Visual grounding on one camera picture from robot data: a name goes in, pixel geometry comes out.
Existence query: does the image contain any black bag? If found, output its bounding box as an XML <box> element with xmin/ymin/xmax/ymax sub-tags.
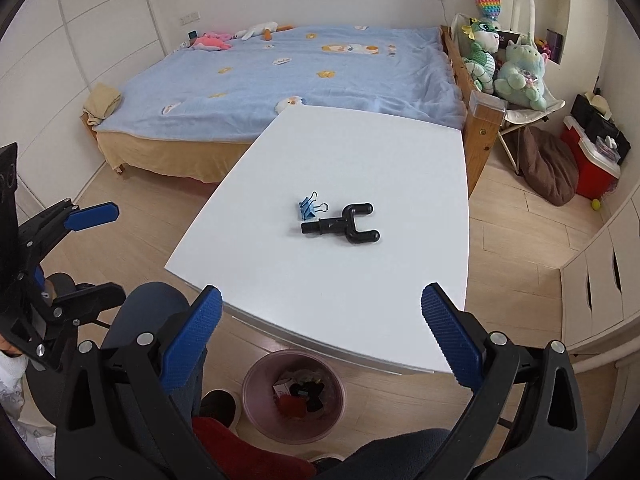
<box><xmin>570</xmin><ymin>92</ymin><xmax>632</xmax><ymax>165</ymax></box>

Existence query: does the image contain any black forked massage head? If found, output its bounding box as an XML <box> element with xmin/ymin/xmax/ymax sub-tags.
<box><xmin>301</xmin><ymin>202</ymin><xmax>381</xmax><ymax>244</ymax></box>

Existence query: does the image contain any red cloth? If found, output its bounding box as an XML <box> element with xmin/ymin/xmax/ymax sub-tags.
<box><xmin>192</xmin><ymin>416</ymin><xmax>318</xmax><ymax>480</ymax></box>

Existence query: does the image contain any wooden bed frame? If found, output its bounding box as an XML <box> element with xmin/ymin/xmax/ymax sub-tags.
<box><xmin>440</xmin><ymin>25</ymin><xmax>503</xmax><ymax>198</ymax></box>

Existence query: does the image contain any clear plastic corner guard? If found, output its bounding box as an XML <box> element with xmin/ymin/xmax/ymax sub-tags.
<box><xmin>469</xmin><ymin>91</ymin><xmax>506</xmax><ymax>120</ymax></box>

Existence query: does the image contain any green unicorn plush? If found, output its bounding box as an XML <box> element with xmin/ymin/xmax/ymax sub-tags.
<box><xmin>494</xmin><ymin>32</ymin><xmax>549</xmax><ymax>111</ymax></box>

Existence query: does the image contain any red cooler box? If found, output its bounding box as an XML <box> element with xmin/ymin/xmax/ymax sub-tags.
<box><xmin>560</xmin><ymin>116</ymin><xmax>622</xmax><ymax>200</ymax></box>

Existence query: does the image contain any pink plush toy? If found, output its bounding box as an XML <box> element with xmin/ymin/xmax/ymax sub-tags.
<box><xmin>192</xmin><ymin>31</ymin><xmax>234</xmax><ymax>52</ymax></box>

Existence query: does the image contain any beige bed skirt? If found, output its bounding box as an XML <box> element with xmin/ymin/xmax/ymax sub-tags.
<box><xmin>95</xmin><ymin>130</ymin><xmax>253</xmax><ymax>183</ymax></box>

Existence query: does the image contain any green dragon plush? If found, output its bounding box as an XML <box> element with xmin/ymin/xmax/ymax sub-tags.
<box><xmin>461</xmin><ymin>14</ymin><xmax>501</xmax><ymax>95</ymax></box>

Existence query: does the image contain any white goose plush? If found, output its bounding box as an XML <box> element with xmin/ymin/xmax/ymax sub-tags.
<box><xmin>235</xmin><ymin>21</ymin><xmax>293</xmax><ymax>42</ymax></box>

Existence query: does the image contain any white loop fan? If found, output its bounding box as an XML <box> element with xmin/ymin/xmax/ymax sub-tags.
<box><xmin>510</xmin><ymin>0</ymin><xmax>537</xmax><ymax>36</ymax></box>

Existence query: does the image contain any dark pink shelf book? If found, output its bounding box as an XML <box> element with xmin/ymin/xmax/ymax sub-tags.
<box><xmin>545</xmin><ymin>29</ymin><xmax>565</xmax><ymax>63</ymax></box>

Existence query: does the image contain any blue printed blanket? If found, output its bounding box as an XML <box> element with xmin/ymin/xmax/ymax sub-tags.
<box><xmin>95</xmin><ymin>25</ymin><xmax>466</xmax><ymax>141</ymax></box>

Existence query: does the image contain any beige folded cloth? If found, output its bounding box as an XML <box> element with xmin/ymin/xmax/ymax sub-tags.
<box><xmin>82</xmin><ymin>83</ymin><xmax>123</xmax><ymax>126</ymax></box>

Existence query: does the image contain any blue binder clip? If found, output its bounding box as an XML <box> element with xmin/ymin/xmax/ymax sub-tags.
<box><xmin>298</xmin><ymin>191</ymin><xmax>330</xmax><ymax>221</ymax></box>

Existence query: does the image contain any pink trash bin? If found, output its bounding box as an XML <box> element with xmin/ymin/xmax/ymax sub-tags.
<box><xmin>242</xmin><ymin>352</ymin><xmax>347</xmax><ymax>445</ymax></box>

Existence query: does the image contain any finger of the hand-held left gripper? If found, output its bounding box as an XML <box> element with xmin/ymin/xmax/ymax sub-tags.
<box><xmin>37</xmin><ymin>282</ymin><xmax>127</xmax><ymax>361</ymax></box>
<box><xmin>19</xmin><ymin>199</ymin><xmax>122</xmax><ymax>256</ymax></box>

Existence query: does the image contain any white drawer cabinet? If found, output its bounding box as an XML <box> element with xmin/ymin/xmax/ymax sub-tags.
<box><xmin>560</xmin><ymin>187</ymin><xmax>640</xmax><ymax>356</ymax></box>

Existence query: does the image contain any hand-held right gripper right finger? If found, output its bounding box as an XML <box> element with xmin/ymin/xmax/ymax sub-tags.
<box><xmin>420</xmin><ymin>282</ymin><xmax>588</xmax><ymax>480</ymax></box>

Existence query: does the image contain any brown bean bag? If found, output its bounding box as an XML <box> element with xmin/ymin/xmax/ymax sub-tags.
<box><xmin>520</xmin><ymin>125</ymin><xmax>580</xmax><ymax>206</ymax></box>

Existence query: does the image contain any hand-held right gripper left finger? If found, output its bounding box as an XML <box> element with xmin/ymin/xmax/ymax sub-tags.
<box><xmin>54</xmin><ymin>285</ymin><xmax>224</xmax><ymax>480</ymax></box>

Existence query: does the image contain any cream folding chair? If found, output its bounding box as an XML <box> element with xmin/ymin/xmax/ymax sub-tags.
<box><xmin>497</xmin><ymin>85</ymin><xmax>567</xmax><ymax>176</ymax></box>

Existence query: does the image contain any white tube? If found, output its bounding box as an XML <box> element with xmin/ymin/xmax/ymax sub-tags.
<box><xmin>570</xmin><ymin>345</ymin><xmax>640</xmax><ymax>376</ymax></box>

